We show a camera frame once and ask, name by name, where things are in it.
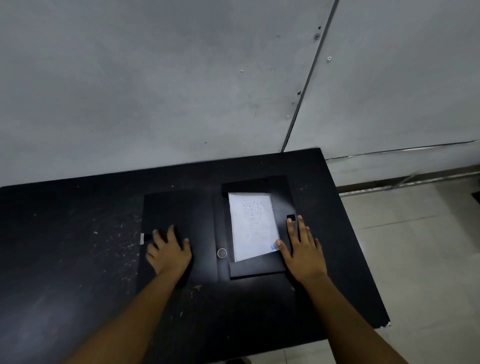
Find person's left hand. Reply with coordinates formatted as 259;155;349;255
145;225;193;277

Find person's right hand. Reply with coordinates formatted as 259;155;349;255
275;215;329;284

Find black box file folder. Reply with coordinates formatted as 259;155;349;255
137;175;298;289

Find person's right forearm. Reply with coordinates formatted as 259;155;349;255
298;273;410;364

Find person's left forearm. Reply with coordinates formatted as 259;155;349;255
65;262;192;364

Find white paper sheet stack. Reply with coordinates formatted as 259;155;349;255
227;192;281;263

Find grey metal floor strip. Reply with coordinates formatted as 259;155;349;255
337;169;480;198

